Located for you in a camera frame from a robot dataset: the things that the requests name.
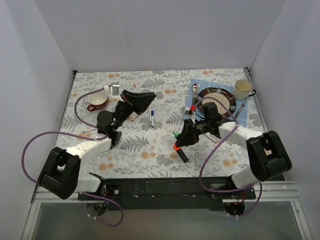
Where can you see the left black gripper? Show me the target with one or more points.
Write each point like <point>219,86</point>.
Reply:
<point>128,102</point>

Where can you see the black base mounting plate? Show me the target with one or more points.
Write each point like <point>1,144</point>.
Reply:
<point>161,193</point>

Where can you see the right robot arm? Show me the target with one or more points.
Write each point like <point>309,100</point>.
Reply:
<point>267,155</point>

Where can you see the black orange highlighter body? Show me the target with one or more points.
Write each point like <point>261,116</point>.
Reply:
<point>182,155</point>

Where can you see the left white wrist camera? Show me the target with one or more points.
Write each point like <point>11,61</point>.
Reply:
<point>113,90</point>

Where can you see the blue cap marker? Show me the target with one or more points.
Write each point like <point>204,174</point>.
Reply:
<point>152,118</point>

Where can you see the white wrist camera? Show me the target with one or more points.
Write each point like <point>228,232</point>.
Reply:
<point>188,112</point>
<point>113,90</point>

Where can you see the floral tablecloth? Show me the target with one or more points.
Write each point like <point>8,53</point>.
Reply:
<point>143,151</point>

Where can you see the cream enamel mug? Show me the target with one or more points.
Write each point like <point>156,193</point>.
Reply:
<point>243,89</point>

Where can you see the red white mug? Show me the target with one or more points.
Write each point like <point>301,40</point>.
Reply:
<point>97,100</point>

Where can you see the orange highlighter cap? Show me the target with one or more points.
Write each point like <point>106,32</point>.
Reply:
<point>176,148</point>

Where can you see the aluminium frame rail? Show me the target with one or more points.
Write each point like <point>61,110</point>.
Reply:
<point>271,211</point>

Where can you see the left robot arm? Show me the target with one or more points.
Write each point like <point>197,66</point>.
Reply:
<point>61,171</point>

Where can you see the patterned handle knife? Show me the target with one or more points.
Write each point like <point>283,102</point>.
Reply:
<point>241,108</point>

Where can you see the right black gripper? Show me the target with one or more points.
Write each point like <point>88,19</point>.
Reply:
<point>192,128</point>

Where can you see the dark rimmed cream plate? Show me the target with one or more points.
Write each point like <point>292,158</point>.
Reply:
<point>224,96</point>

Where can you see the metal spoon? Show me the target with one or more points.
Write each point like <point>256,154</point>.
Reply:
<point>194,89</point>

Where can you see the blue checked placemat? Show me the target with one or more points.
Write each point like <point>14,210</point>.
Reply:
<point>242,118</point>

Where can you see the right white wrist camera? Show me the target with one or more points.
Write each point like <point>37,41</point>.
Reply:
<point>188,112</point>

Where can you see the pink tip white pen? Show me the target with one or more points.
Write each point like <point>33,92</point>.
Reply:
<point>89,130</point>

